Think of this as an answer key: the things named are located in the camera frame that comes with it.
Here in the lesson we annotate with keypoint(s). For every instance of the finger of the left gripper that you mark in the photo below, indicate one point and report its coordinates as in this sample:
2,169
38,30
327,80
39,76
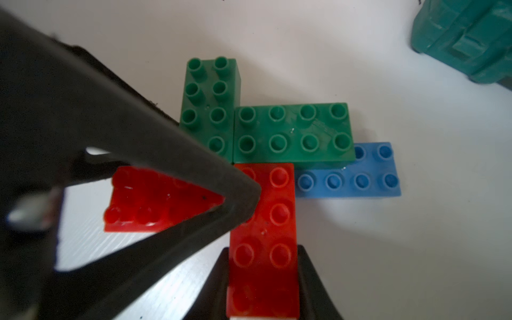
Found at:
65,122

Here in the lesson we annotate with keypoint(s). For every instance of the green plastic tool case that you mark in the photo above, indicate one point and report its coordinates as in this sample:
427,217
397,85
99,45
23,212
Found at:
473,37

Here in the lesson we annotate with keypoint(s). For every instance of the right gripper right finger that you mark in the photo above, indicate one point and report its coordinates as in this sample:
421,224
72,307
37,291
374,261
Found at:
315,302

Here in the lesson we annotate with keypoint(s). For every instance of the green lego brick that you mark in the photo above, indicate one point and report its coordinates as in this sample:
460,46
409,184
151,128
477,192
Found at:
312,135
212,92

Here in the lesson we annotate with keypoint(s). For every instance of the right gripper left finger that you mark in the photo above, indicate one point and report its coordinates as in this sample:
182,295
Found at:
211,302

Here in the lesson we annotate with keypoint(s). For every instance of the red lego brick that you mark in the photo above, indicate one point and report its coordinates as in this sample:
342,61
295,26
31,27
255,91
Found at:
144,200
263,274

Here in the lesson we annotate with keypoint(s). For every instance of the blue lego brick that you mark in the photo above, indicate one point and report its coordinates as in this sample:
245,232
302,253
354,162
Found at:
372,175

